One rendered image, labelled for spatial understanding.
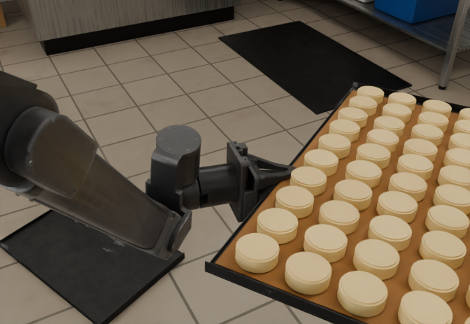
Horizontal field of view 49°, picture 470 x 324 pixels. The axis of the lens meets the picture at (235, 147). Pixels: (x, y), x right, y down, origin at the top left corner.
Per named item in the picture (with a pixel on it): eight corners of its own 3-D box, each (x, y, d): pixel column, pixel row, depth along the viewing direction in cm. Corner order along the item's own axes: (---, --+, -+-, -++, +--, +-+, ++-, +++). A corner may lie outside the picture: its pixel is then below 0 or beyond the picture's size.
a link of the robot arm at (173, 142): (112, 234, 67) (172, 259, 65) (105, 173, 59) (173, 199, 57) (157, 175, 75) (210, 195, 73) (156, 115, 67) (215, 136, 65)
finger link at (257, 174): (285, 184, 81) (229, 194, 78) (289, 145, 77) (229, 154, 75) (303, 210, 75) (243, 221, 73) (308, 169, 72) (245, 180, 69)
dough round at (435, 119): (411, 121, 92) (414, 111, 91) (438, 120, 92) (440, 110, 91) (424, 134, 87) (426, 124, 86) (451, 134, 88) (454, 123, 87)
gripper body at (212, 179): (237, 195, 79) (190, 203, 77) (239, 138, 74) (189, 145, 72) (251, 222, 74) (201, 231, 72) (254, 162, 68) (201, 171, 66)
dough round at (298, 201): (319, 208, 68) (322, 196, 67) (296, 224, 65) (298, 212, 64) (290, 192, 71) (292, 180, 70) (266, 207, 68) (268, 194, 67)
